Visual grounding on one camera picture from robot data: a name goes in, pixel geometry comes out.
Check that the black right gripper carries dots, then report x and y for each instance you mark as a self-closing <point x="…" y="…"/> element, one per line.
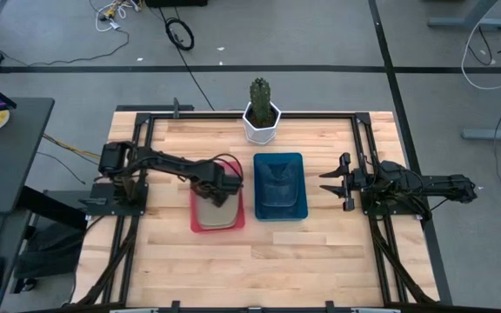
<point x="352" y="182"/>

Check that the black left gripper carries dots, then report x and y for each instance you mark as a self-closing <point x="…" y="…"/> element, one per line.
<point x="209" y="187"/>

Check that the dark blue hat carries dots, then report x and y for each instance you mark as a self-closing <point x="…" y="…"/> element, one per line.
<point x="278" y="187"/>

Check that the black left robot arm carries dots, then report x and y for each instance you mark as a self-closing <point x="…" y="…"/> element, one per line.
<point x="168" y="164"/>

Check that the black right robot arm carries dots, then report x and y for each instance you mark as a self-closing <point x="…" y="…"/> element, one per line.
<point x="442" y="184"/>

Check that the red plastic bin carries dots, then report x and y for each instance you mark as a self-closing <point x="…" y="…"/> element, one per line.
<point x="240" y="219"/>

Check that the blue plastic bin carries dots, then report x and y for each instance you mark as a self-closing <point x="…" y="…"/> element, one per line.
<point x="259" y="213"/>

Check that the green cactus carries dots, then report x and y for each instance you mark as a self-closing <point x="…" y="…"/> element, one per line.
<point x="261" y="97"/>

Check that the grey desk leg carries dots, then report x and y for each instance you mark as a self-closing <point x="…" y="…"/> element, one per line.
<point x="472" y="19"/>
<point x="498" y="132"/>

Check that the black bag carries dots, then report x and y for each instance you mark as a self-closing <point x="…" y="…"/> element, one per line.
<point x="50" y="252"/>

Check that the black desk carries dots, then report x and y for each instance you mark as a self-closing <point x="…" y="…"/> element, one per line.
<point x="11" y="165"/>

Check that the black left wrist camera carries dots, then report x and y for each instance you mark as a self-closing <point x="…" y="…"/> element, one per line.
<point x="232" y="178"/>

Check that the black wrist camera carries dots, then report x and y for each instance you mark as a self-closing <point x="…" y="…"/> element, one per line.
<point x="392" y="169"/>
<point x="232" y="178"/>

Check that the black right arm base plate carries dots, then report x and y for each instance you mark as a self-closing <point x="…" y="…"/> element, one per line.
<point x="376" y="206"/>

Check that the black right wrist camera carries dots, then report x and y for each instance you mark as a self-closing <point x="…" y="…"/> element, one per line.
<point x="392" y="169"/>

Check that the black aluminium table frame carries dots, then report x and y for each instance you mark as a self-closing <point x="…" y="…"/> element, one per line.
<point x="250" y="115"/>

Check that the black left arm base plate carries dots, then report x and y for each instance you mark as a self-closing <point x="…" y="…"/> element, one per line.
<point x="102" y="204"/>

